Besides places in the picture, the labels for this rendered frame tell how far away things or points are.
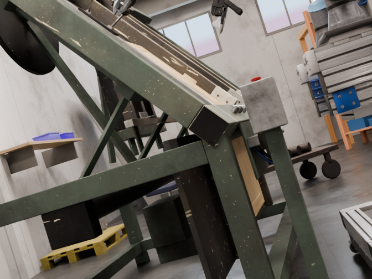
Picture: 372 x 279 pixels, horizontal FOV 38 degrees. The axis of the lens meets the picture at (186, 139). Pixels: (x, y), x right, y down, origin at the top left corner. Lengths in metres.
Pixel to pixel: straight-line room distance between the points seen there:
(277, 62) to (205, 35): 1.57
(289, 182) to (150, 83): 0.62
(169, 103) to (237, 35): 9.36
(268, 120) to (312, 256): 0.51
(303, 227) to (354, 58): 0.68
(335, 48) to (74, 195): 1.16
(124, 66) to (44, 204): 0.63
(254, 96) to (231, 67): 9.31
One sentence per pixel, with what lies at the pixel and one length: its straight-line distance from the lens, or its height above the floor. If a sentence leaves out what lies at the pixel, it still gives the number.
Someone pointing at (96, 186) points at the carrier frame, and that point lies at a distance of 2.14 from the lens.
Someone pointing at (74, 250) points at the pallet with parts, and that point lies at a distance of 5.89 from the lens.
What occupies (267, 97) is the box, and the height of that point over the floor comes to 0.86.
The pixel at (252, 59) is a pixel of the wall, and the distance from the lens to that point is 11.26.
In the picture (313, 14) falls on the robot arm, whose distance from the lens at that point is 2.76.
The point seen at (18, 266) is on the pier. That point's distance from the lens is 5.84.
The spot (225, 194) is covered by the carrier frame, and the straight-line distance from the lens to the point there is 2.00.
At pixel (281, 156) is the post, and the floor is 0.65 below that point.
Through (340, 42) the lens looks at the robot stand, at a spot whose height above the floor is 0.98.
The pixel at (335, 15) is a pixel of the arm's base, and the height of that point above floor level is 1.09.
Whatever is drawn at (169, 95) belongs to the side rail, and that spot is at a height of 0.98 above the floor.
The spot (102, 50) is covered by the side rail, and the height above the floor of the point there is 1.22.
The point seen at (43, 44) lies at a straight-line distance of 3.33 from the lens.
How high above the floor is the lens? 0.78
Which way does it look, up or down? 1 degrees up
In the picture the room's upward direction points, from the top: 18 degrees counter-clockwise
